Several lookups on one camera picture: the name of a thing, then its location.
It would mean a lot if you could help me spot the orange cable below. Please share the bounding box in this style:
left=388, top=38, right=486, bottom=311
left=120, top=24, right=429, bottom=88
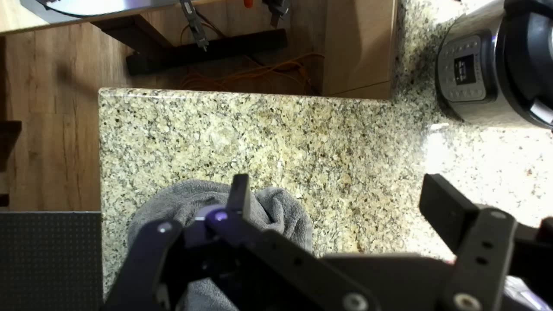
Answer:
left=179, top=50, right=325, bottom=88

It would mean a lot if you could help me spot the silver black pressure cooker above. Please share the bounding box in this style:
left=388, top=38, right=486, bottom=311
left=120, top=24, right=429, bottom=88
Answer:
left=434, top=0, right=553, bottom=131

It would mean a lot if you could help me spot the black tripod leg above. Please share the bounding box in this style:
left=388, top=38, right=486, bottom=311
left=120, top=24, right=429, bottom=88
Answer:
left=177, top=0, right=213, bottom=53
left=262, top=0, right=293, bottom=27

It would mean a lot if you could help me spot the gray towel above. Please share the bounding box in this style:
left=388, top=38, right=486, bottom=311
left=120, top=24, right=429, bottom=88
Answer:
left=127, top=180, right=317, bottom=311

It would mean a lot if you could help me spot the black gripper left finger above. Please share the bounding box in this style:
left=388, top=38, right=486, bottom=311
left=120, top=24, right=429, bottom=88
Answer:
left=103, top=171, right=383, bottom=311

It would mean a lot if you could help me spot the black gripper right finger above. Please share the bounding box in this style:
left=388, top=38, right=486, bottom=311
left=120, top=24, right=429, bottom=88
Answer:
left=419, top=171, right=521, bottom=311

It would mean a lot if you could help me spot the gray table board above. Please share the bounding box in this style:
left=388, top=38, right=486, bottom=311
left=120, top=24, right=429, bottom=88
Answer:
left=20, top=0, right=182, bottom=26

